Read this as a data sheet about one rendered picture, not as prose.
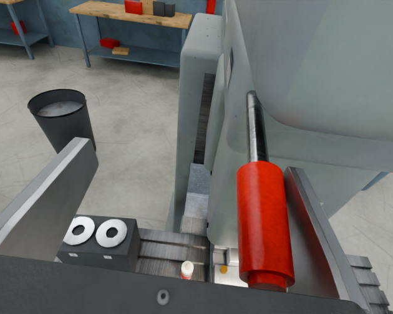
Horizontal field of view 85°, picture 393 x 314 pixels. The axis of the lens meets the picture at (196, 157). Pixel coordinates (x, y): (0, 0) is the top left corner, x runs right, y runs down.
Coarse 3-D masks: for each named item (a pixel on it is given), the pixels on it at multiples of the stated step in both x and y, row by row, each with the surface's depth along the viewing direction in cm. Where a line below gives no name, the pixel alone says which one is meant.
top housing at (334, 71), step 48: (240, 0) 16; (288, 0) 6; (336, 0) 5; (384, 0) 5; (288, 48) 6; (336, 48) 6; (384, 48) 6; (288, 96) 7; (336, 96) 7; (384, 96) 6
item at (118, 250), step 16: (80, 224) 66; (96, 224) 68; (112, 224) 67; (128, 224) 69; (64, 240) 62; (80, 240) 63; (96, 240) 64; (112, 240) 64; (128, 240) 65; (64, 256) 64; (80, 256) 64; (96, 256) 64; (112, 256) 63; (128, 256) 64
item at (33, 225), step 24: (72, 144) 10; (48, 168) 9; (72, 168) 9; (96, 168) 12; (24, 192) 8; (48, 192) 8; (72, 192) 10; (0, 216) 7; (24, 216) 7; (48, 216) 8; (72, 216) 10; (0, 240) 6; (24, 240) 7; (48, 240) 8
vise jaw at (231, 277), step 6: (216, 270) 69; (228, 270) 70; (234, 270) 70; (216, 276) 68; (222, 276) 68; (228, 276) 68; (234, 276) 68; (216, 282) 67; (222, 282) 67; (228, 282) 67; (234, 282) 67; (240, 282) 67
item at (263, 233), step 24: (264, 144) 12; (240, 168) 11; (264, 168) 10; (240, 192) 10; (264, 192) 9; (240, 216) 9; (264, 216) 8; (240, 240) 8; (264, 240) 8; (288, 240) 8; (240, 264) 8; (264, 264) 7; (288, 264) 7; (264, 288) 8
